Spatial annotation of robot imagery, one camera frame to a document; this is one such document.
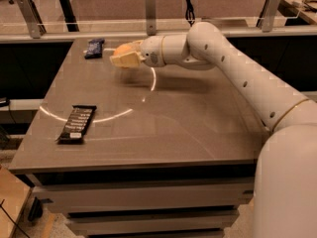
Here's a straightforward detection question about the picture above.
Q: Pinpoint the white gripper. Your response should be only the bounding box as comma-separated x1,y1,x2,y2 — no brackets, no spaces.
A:
110,36,165,68

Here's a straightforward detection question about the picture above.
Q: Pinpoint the orange fruit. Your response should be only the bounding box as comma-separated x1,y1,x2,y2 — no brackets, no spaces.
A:
113,43,135,56

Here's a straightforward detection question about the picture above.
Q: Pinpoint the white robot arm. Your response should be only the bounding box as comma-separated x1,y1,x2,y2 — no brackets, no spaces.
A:
110,22,317,238

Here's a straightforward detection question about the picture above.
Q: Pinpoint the blue rxbar blueberry wrapper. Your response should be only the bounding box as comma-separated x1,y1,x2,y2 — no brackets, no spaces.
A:
84,39,105,60

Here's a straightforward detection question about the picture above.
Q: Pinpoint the black rxbar chocolate wrapper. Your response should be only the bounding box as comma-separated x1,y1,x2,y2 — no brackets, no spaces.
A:
57,105,97,144

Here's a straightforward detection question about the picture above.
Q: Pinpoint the black table leg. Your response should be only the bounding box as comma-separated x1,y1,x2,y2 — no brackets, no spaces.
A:
59,0,79,32

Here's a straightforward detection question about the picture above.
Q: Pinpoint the grey drawer cabinet table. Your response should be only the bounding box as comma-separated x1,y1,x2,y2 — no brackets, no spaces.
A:
10,39,268,238

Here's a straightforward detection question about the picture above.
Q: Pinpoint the brown cardboard box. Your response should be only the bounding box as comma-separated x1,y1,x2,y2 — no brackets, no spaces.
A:
0,168,31,238

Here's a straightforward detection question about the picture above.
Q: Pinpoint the middle metal bracket post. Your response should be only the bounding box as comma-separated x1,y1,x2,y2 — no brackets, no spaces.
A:
145,0,157,36

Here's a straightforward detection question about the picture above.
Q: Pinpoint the metal bracket post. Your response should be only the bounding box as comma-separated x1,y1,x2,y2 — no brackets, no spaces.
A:
145,0,157,36
257,0,280,32
15,0,47,39

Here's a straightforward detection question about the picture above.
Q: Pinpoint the black hanging cable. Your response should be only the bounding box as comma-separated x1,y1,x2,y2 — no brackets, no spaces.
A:
182,0,196,28

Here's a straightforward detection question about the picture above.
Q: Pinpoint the left metal bracket post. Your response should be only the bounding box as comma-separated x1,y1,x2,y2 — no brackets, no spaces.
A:
15,0,47,39

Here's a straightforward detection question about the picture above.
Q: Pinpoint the right metal bracket post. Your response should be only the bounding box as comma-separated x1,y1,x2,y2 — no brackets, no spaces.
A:
257,0,280,32

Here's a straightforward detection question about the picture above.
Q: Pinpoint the clear acrylic barrier rail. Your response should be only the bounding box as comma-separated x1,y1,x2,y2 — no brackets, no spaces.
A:
0,8,305,37

